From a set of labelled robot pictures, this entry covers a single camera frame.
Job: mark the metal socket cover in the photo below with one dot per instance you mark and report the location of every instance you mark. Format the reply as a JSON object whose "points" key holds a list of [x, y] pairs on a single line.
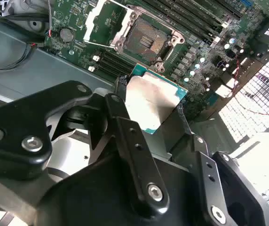
{"points": [[91, 26]]}

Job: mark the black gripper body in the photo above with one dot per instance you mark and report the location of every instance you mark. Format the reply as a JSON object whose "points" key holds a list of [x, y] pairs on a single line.
{"points": [[97, 200]]}

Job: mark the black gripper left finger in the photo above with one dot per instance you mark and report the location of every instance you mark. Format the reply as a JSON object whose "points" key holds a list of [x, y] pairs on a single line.
{"points": [[19, 122]]}

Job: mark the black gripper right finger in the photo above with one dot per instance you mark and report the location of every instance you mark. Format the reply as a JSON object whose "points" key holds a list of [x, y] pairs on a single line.
{"points": [[209, 179]]}

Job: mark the silver topped CPU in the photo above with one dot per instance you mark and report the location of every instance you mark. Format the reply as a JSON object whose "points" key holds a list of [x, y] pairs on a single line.
{"points": [[148, 101]]}

